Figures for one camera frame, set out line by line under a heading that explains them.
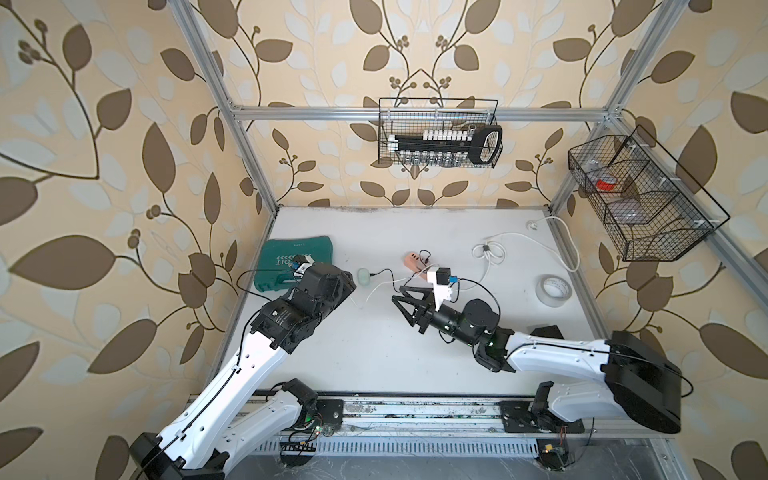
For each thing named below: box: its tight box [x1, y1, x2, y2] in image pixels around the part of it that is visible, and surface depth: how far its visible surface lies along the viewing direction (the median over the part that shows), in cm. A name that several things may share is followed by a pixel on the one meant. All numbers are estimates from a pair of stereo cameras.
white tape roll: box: [535, 274, 572, 308], surface depth 98 cm
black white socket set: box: [388, 125, 503, 167], surface depth 86 cm
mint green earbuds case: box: [357, 268, 370, 286], surface depth 101 cm
